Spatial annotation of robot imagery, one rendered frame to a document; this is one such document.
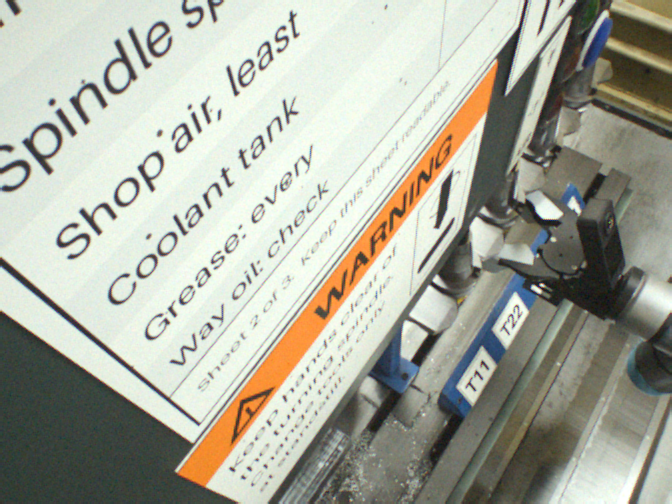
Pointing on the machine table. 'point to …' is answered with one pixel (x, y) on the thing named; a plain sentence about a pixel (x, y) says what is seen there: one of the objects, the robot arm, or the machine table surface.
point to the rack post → (394, 366)
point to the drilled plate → (318, 469)
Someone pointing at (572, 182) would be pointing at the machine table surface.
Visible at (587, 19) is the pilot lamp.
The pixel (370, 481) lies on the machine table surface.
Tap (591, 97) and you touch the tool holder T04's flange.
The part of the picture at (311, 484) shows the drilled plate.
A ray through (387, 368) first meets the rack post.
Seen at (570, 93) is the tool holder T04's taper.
